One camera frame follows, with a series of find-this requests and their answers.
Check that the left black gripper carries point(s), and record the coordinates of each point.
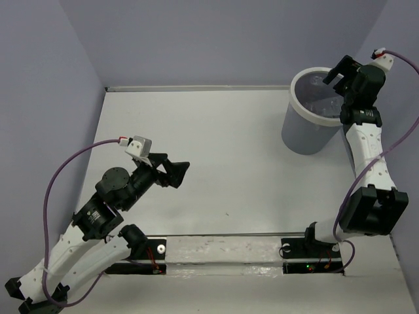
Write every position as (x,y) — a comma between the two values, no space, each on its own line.
(177,170)

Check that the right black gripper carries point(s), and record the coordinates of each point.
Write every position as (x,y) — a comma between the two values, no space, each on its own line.
(349,67)

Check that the clear bottle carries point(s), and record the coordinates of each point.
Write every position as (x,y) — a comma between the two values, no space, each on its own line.
(327,108)

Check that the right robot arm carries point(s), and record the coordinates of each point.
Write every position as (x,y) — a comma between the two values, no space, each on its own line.
(373,204)

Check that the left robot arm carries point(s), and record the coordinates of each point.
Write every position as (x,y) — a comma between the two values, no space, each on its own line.
(86,249)

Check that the grey round bin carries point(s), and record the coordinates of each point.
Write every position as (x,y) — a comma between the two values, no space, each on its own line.
(304,132)

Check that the white foam front panel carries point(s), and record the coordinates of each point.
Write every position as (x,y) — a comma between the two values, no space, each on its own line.
(229,250)

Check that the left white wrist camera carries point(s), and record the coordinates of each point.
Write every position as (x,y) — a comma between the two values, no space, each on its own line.
(138,148)

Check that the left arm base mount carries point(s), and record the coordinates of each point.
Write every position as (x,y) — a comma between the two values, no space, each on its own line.
(150,262)

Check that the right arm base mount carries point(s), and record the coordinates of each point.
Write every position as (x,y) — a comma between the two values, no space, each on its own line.
(299,258)

